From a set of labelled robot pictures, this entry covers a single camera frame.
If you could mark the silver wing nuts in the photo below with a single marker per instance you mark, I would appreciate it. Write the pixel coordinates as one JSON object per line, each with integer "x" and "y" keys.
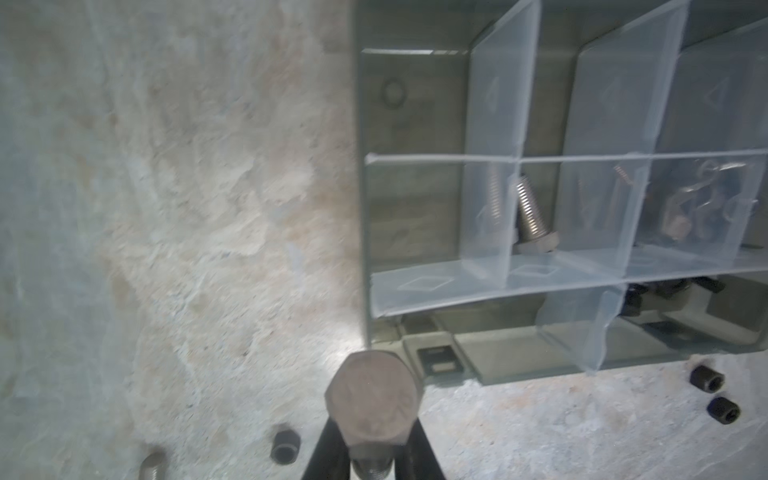
{"x": 701, "y": 205}

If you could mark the black wing nut pair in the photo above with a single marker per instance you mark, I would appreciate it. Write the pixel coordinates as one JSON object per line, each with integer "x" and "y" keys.
{"x": 666, "y": 290}

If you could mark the silver bolt in box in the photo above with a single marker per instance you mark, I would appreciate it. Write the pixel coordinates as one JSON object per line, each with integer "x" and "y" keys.
{"x": 535, "y": 237}

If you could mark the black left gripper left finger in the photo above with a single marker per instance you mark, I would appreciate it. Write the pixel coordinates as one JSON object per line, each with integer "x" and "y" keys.
{"x": 330, "y": 458}

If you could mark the grey compartment organizer box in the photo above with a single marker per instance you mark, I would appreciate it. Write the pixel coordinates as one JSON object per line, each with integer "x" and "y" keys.
{"x": 599, "y": 104}

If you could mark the silver spacer cluster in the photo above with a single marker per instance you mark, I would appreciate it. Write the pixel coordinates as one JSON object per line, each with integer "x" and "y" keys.
{"x": 154, "y": 466}

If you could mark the silver hex bolt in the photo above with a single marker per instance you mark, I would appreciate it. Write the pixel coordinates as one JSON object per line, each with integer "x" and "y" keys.
{"x": 374, "y": 399}

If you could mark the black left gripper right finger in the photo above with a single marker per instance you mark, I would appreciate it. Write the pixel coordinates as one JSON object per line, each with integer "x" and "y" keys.
{"x": 416, "y": 460}

